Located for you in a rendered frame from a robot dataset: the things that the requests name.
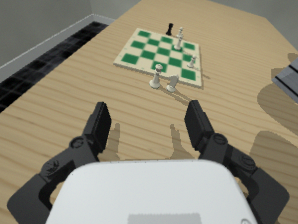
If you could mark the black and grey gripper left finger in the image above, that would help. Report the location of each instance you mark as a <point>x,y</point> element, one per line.
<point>31,203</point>

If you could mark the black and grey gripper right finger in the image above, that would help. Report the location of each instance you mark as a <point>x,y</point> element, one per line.
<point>266,197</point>

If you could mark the black rook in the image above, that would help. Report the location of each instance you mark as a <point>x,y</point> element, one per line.
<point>169,29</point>

